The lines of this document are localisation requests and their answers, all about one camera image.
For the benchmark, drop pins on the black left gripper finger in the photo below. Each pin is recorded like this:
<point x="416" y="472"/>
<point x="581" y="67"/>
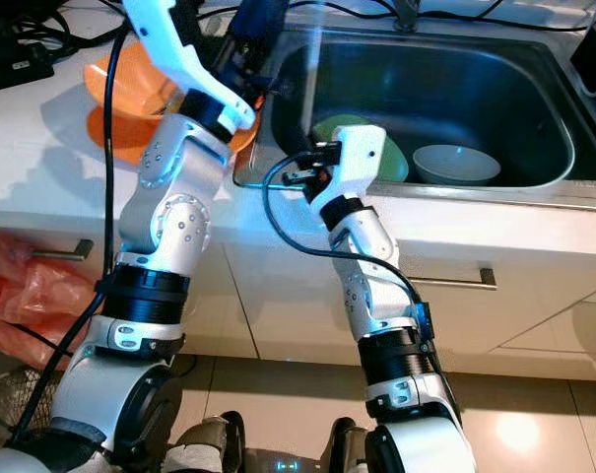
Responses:
<point x="266" y="20"/>

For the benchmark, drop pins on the black appliance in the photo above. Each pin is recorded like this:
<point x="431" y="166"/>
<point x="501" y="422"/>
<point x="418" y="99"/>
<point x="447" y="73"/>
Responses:
<point x="595" y="44"/>

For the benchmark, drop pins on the orange plastic bag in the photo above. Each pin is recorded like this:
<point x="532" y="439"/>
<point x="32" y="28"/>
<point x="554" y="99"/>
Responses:
<point x="32" y="296"/>

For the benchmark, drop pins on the green plate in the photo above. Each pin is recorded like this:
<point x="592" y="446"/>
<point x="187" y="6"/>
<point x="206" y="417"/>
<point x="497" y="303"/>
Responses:
<point x="396" y="158"/>

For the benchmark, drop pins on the black power strip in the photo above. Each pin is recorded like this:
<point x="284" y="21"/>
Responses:
<point x="12" y="69"/>

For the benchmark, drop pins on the dark metal faucet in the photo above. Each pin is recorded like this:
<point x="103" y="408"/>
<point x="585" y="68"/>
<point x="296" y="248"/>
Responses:
<point x="408" y="15"/>

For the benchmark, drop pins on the orange plastic bowl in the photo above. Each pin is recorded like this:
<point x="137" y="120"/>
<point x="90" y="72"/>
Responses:
<point x="115" y="84"/>

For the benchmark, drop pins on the robot right leg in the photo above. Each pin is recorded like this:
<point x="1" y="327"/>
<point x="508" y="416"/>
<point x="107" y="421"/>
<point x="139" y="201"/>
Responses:
<point x="347" y="451"/>

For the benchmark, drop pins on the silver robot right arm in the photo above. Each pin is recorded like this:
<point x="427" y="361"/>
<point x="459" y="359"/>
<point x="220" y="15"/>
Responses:
<point x="376" y="286"/>

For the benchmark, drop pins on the orange plastic plate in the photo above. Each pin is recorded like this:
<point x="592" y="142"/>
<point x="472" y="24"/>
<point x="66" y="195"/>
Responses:
<point x="120" y="143"/>

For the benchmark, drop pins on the gold metal spoon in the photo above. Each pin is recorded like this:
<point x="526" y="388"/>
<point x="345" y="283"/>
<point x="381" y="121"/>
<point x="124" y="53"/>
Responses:
<point x="167" y="99"/>

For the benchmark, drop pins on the stainless steel sink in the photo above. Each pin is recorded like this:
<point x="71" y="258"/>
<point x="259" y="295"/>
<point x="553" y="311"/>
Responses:
<point x="485" y="89"/>

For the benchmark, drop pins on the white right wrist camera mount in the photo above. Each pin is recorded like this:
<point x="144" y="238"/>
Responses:
<point x="362" y="158"/>

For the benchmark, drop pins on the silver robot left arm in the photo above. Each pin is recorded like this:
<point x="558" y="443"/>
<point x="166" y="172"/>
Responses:
<point x="179" y="227"/>

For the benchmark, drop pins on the grey bowl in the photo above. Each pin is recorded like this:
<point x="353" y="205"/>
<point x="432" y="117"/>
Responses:
<point x="455" y="166"/>

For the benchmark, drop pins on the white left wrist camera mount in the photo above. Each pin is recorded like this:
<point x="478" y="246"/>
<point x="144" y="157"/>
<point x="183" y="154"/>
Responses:
<point x="169" y="49"/>

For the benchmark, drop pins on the white kitchen cabinet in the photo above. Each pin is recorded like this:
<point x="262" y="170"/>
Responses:
<point x="268" y="305"/>

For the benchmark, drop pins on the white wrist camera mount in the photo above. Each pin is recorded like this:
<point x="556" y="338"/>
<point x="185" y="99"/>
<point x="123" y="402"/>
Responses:
<point x="362" y="158"/>
<point x="169" y="49"/>

